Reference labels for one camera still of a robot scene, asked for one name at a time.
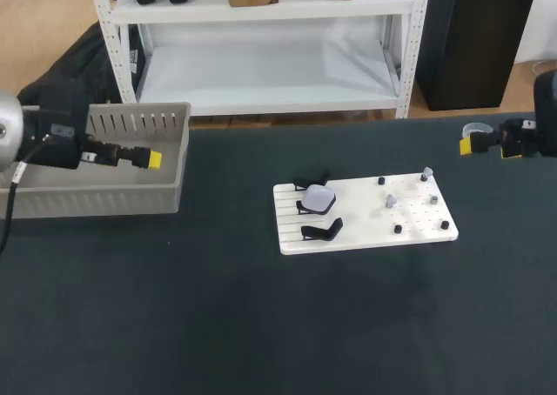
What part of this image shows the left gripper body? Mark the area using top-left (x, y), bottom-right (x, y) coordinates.
top-left (19, 103), bottom-right (91, 171)

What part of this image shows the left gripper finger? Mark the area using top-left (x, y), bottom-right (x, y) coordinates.
top-left (82, 134), bottom-right (164, 171)

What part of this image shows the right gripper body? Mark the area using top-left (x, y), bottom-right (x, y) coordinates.
top-left (498, 69), bottom-right (557, 159)

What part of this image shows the white plate with black stands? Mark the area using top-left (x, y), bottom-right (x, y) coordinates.
top-left (272, 168), bottom-right (460, 256)

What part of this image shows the clear round plastic spool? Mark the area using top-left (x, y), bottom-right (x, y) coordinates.
top-left (461, 122), bottom-right (495, 140)

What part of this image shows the grey slotted basket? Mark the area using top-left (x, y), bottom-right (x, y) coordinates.
top-left (0, 102), bottom-right (192, 220)

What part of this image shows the black bag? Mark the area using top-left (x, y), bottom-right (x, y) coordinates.
top-left (16, 20), bottom-right (150, 110)

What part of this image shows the black cabinet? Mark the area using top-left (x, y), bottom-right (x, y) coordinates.
top-left (414, 0), bottom-right (541, 112)

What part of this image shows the white metal shelf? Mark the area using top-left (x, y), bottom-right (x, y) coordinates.
top-left (86, 0), bottom-right (433, 120)

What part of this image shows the black cable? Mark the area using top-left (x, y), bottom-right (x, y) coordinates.
top-left (0, 134), bottom-right (50, 257)

